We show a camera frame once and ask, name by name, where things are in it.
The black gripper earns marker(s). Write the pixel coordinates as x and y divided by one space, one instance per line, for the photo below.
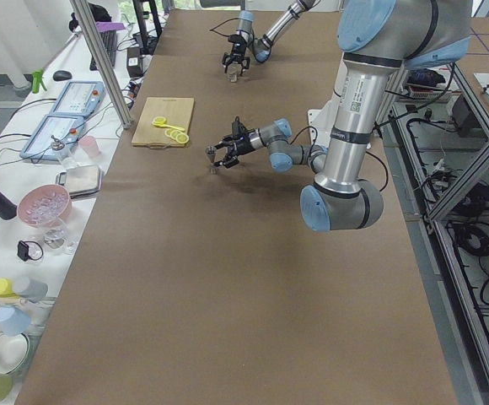
242 145
237 50

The steel double jigger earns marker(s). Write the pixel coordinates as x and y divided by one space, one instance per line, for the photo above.
211 155

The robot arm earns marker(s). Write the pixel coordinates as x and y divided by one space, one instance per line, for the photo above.
260 47
376 38

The pink cup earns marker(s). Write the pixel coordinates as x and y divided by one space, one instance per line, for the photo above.
89 145

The grey cup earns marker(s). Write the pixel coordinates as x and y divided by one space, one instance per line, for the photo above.
30 288

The yellow cup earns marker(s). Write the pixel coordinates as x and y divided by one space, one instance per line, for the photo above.
6 287

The blue cup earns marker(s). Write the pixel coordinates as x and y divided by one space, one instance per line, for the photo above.
13 321

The end lemon slice in row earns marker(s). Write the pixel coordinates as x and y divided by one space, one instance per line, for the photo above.
182 138

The middle lemon slice in row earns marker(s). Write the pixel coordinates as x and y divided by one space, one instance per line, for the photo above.
177 134

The lemon slice on knife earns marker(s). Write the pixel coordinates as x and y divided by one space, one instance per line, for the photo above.
159 121

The metal tray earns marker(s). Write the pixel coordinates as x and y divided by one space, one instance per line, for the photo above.
81 181

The far teach pendant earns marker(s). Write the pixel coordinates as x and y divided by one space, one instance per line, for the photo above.
79 98

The teach pendant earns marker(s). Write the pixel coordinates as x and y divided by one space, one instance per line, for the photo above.
54 139
79 98

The near teach pendant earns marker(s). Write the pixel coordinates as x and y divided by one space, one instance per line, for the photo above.
54 139

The wine glass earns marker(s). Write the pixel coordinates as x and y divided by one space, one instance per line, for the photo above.
57 236

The pink bowl with ice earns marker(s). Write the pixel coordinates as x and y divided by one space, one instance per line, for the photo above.
45 204

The white bowl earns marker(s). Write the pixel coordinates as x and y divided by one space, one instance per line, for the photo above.
13 353

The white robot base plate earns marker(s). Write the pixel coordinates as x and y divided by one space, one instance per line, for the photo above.
321 123

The aluminium frame post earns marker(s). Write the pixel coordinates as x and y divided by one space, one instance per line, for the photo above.
86 21

